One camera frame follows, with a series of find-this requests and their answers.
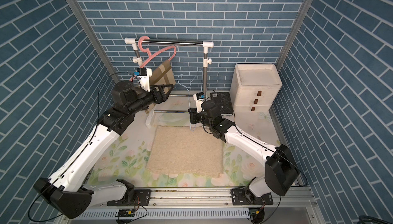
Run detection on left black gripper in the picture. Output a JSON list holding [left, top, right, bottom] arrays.
[[125, 83, 173, 116]]

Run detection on brown plaid scarf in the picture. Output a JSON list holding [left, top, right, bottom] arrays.
[[150, 59, 176, 86]]

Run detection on blue wire clothes hanger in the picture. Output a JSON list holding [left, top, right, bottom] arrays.
[[177, 70, 203, 132]]

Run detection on beige scarf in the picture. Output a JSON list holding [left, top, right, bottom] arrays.
[[146, 126, 224, 178]]

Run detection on pink clothes hanger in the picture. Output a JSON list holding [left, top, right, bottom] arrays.
[[130, 36, 177, 82]]

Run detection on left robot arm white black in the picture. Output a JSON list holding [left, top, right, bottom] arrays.
[[33, 80, 174, 219]]

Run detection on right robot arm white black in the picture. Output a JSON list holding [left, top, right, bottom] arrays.
[[188, 100, 300, 201]]

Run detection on black digital scale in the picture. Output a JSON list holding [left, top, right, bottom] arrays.
[[210, 92, 233, 116]]

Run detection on metal clothes rack white joints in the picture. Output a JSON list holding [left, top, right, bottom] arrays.
[[124, 37, 215, 130]]

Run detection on white drawer cabinet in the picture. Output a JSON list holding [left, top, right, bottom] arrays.
[[230, 63, 282, 113]]

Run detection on small green circuit board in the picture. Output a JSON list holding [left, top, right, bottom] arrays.
[[115, 209, 136, 219]]

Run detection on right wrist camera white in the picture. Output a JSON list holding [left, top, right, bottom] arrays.
[[193, 92, 205, 113]]

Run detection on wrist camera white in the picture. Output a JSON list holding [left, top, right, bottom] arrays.
[[134, 68, 152, 92], [193, 92, 205, 113]]

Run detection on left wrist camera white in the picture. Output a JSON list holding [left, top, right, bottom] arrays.
[[134, 68, 152, 92]]

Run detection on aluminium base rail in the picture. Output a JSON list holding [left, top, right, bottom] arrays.
[[56, 187, 324, 224]]

